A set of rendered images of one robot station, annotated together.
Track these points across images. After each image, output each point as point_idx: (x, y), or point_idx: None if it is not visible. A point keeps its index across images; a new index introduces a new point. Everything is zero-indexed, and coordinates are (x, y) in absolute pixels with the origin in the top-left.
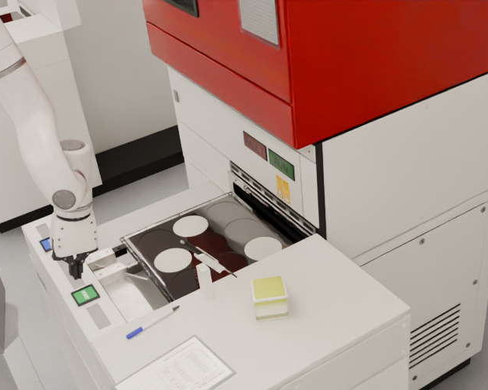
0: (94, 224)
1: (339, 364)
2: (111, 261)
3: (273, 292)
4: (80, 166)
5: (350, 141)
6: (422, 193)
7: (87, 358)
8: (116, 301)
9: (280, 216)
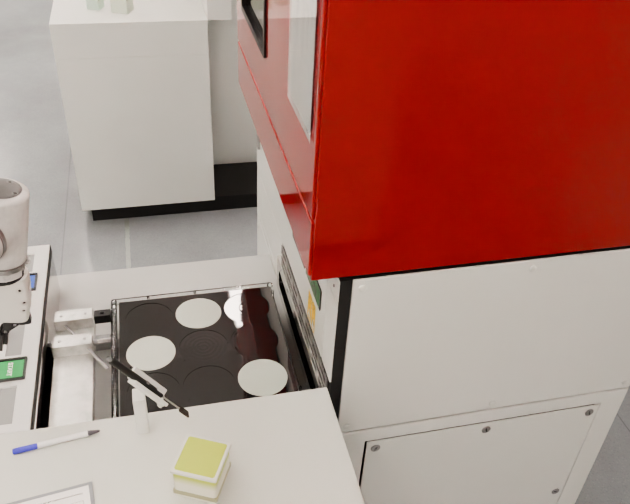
0: (24, 293)
1: None
2: (86, 326)
3: (203, 467)
4: (0, 221)
5: (398, 287)
6: (499, 374)
7: None
8: (59, 383)
9: (303, 341)
